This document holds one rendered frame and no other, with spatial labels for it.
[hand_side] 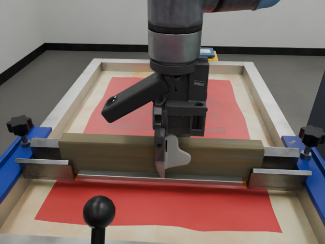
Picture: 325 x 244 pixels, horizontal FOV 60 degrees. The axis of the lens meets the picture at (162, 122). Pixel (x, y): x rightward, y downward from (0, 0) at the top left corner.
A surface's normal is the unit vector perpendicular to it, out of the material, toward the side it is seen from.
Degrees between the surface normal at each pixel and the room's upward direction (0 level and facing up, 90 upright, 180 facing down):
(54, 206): 0
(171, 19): 90
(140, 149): 90
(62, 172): 90
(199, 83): 90
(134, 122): 0
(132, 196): 0
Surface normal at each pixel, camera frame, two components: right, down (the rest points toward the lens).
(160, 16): -0.51, 0.46
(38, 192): 0.00, -0.85
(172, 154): -0.07, 0.40
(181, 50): 0.20, 0.53
